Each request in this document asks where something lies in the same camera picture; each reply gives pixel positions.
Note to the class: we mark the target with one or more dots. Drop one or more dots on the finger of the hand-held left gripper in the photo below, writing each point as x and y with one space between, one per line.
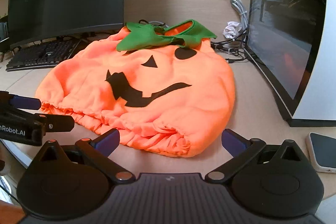
26 102
59 123

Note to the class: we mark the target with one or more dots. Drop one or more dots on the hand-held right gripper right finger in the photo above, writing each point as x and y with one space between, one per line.
231 142

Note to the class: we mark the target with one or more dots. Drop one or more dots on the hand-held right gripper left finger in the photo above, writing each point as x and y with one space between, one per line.
108 142

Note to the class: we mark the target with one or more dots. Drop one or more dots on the orange pumpkin costume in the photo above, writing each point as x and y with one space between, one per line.
183 108

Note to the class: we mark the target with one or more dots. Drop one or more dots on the black keyboard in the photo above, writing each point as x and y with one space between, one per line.
39 56

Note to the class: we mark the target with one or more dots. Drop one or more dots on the white-cased smartphone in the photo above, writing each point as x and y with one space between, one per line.
324 150

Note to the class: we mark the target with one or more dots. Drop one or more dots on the glass-sided computer case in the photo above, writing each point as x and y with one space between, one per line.
283 43

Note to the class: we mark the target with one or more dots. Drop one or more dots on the crumpled white tissue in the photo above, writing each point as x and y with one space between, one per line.
232 29

